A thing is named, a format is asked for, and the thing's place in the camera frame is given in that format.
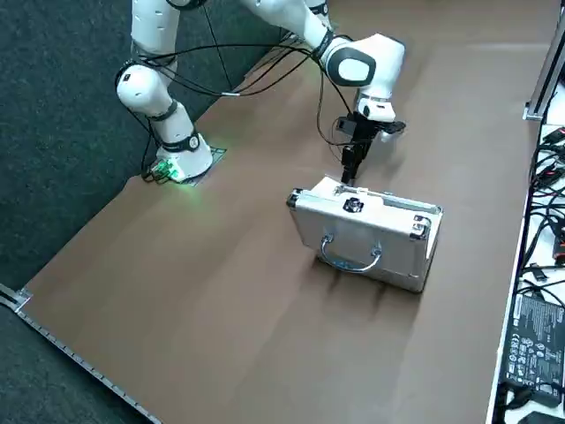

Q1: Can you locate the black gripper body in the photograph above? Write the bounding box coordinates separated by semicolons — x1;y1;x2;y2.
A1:
351;115;384;143

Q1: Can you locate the aluminium medical kit case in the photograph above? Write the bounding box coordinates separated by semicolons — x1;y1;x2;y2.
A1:
285;175;444;293

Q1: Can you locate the black labelled power adapter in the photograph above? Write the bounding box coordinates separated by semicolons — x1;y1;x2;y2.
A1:
498;289;565;401

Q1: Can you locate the aluminium corner frame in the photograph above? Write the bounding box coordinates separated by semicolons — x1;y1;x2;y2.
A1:
524;0;565;121

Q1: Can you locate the black base cable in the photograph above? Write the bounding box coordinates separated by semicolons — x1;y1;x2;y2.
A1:
139;127;177;183

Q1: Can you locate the metal table edge rail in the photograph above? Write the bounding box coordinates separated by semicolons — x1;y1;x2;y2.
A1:
0;284;161;424

